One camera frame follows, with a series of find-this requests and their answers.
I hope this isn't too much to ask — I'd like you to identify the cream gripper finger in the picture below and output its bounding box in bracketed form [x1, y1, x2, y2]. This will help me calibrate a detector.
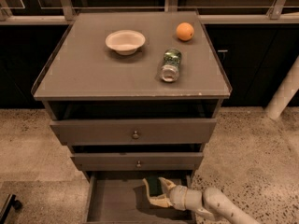
[159, 177, 177, 199]
[143, 178, 171, 208]

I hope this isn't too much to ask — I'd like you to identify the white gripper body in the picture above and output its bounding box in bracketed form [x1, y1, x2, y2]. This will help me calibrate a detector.
[169, 185, 188, 211]

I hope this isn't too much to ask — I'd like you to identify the dark green sponge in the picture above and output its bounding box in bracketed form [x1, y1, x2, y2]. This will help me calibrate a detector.
[146, 176, 163, 197]

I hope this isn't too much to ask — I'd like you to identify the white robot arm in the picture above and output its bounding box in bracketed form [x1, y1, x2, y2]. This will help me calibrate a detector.
[143, 61, 299, 224]

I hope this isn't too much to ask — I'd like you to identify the grey middle drawer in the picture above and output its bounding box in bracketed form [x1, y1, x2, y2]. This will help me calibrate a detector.
[71, 152, 203, 171]

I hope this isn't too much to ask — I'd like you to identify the grey top drawer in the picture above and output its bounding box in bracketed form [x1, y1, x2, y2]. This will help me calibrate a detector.
[50, 119, 216, 146]

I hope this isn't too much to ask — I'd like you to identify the grey drawer cabinet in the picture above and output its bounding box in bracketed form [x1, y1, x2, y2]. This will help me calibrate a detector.
[30, 10, 233, 185]

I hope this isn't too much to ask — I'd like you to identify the white paper bowl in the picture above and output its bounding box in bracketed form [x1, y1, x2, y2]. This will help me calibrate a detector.
[106, 30, 146, 55]

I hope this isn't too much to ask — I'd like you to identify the black caster wheel base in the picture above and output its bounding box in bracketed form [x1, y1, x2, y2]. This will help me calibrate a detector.
[0, 194, 22, 224]

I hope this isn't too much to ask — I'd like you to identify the orange fruit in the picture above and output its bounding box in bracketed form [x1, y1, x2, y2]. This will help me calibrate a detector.
[176, 22, 194, 41]

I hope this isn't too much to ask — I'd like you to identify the metal railing frame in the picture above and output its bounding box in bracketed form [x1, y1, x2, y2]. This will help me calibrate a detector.
[0, 0, 299, 24]

